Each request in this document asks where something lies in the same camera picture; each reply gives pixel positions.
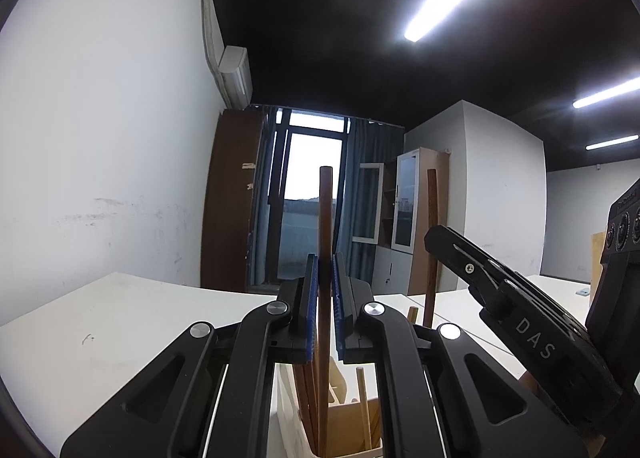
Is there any dark brown tall cabinet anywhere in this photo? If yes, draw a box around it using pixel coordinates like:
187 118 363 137
200 108 269 295

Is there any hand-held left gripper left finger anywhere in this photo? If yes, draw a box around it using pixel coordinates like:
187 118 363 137
60 253 321 458

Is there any wooden glass-door cabinet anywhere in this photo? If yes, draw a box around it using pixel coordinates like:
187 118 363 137
375 147 450 296

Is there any narrow grey-blue curtain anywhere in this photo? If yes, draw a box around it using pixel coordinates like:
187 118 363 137
250 106 292 285

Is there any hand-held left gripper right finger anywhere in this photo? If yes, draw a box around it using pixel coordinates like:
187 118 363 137
331 252 588 458

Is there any cream utensil holder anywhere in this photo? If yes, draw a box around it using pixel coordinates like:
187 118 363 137
270 362 387 458

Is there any white air conditioner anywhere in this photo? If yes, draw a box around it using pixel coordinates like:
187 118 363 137
217 45 253 109

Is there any white pipe cover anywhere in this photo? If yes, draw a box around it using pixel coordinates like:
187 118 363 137
190 0 227 75

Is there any wide grey-blue curtain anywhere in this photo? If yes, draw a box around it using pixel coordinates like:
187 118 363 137
332 117 407 285

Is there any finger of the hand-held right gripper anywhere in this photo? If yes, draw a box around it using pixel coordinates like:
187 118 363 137
423 225 532 312

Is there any brown paper bag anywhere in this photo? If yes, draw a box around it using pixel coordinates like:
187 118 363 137
591 231 612 290

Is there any white-framed glass cabinet door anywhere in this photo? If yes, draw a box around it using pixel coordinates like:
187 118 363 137
351 162 385 245

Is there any glass balcony door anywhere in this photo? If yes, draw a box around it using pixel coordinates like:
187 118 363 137
274 110 351 285

